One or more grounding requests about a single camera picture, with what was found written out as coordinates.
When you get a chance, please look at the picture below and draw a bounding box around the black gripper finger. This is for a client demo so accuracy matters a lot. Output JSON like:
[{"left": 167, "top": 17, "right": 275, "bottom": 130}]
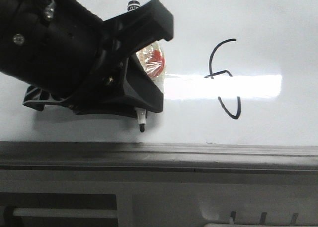
[
  {"left": 103, "top": 0, "right": 174, "bottom": 57},
  {"left": 73, "top": 55, "right": 163, "bottom": 118}
]

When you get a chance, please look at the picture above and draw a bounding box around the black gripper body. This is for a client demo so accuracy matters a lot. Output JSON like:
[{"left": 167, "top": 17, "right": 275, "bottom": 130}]
[{"left": 0, "top": 0, "right": 124, "bottom": 98}]

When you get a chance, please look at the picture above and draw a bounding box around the white black deli whiteboard marker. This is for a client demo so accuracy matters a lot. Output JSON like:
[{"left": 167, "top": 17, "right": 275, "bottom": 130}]
[{"left": 126, "top": 0, "right": 167, "bottom": 133}]

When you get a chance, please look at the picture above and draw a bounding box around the white marker tray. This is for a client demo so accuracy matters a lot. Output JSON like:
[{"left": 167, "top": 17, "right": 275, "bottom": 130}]
[{"left": 117, "top": 194, "right": 318, "bottom": 227}]

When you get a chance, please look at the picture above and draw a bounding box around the white whiteboard with aluminium frame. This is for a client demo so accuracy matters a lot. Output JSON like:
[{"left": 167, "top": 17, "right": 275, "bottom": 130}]
[{"left": 0, "top": 0, "right": 318, "bottom": 172}]

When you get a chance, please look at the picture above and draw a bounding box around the white metal stand frame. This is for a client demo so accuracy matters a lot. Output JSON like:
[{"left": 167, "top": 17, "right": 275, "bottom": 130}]
[{"left": 0, "top": 193, "right": 119, "bottom": 227}]

